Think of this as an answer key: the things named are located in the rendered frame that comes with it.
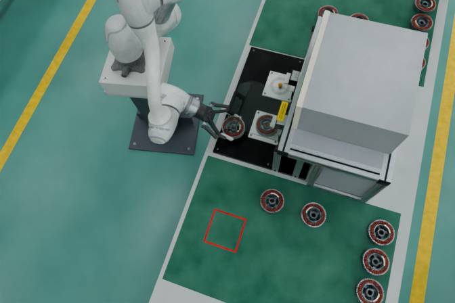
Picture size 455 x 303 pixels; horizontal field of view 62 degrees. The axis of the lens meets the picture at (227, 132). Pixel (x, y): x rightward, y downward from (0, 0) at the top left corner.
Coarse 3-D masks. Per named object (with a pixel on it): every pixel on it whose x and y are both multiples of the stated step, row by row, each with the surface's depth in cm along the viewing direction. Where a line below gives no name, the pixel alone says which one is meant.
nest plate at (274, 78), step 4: (272, 72) 202; (276, 72) 202; (268, 76) 202; (272, 76) 201; (276, 76) 201; (280, 76) 201; (284, 76) 201; (268, 80) 201; (272, 80) 201; (276, 80) 200; (280, 80) 200; (268, 84) 200; (272, 84) 200; (276, 84) 200; (284, 84) 199; (284, 88) 198; (288, 88) 198; (292, 88) 198
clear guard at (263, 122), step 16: (256, 96) 166; (272, 96) 166; (288, 96) 165; (240, 112) 164; (256, 112) 163; (272, 112) 163; (288, 112) 162; (224, 128) 168; (240, 128) 161; (256, 128) 161; (272, 128) 160
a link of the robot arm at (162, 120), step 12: (144, 36) 140; (156, 36) 144; (144, 48) 146; (156, 48) 147; (156, 60) 149; (156, 72) 151; (156, 84) 153; (156, 96) 155; (156, 108) 157; (168, 108) 165; (156, 120) 161; (168, 120) 163; (156, 132) 162; (168, 132) 164
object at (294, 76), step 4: (292, 72) 186; (296, 72) 186; (300, 72) 185; (288, 76) 190; (292, 76) 185; (296, 76) 185; (284, 80) 189; (288, 80) 189; (292, 80) 184; (296, 80) 184; (288, 84) 187; (292, 84) 186; (296, 84) 186
